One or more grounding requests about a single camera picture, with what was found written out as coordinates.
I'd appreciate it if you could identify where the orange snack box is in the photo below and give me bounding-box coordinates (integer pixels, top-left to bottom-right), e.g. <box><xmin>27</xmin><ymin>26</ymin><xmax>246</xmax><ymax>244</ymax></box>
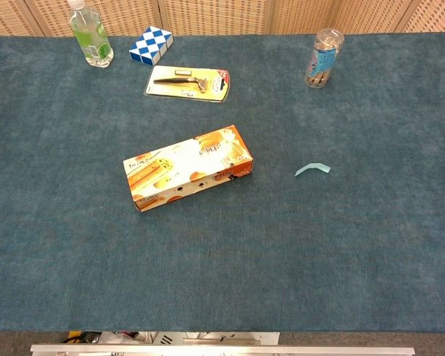
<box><xmin>122</xmin><ymin>125</ymin><xmax>254</xmax><ymax>213</ymax></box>

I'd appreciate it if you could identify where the light blue paper strip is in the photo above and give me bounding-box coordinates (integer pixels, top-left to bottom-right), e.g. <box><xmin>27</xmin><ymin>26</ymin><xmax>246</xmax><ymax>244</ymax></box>
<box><xmin>294</xmin><ymin>162</ymin><xmax>332</xmax><ymax>177</ymax></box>

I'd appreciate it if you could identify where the razor in yellow blister pack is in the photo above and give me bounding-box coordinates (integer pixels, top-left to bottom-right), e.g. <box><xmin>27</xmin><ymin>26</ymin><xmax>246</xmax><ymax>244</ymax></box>
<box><xmin>143</xmin><ymin>65</ymin><xmax>231</xmax><ymax>103</ymax></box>

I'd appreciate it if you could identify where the blue white checkered snake puzzle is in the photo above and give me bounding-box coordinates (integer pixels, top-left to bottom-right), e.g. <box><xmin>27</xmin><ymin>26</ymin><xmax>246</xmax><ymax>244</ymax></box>
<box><xmin>128</xmin><ymin>26</ymin><xmax>174</xmax><ymax>67</ymax></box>

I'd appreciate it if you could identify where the clear cylinder snack jar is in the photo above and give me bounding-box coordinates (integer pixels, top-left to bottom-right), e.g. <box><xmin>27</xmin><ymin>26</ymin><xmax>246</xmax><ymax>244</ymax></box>
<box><xmin>304</xmin><ymin>27</ymin><xmax>345</xmax><ymax>90</ymax></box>

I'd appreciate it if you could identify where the woven rattan folding screen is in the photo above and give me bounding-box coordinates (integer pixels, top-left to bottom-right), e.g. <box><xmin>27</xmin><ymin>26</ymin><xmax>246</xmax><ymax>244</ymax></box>
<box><xmin>0</xmin><ymin>0</ymin><xmax>445</xmax><ymax>37</ymax></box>

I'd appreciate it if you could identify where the clear green-labelled water bottle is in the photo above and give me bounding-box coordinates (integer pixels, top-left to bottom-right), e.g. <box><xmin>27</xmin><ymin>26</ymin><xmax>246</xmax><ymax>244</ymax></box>
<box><xmin>66</xmin><ymin>0</ymin><xmax>115</xmax><ymax>68</ymax></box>

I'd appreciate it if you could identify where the aluminium extrusion rail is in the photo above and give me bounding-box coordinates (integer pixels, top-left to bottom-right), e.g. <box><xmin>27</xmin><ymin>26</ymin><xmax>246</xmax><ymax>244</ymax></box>
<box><xmin>30</xmin><ymin>343</ymin><xmax>416</xmax><ymax>356</ymax></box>

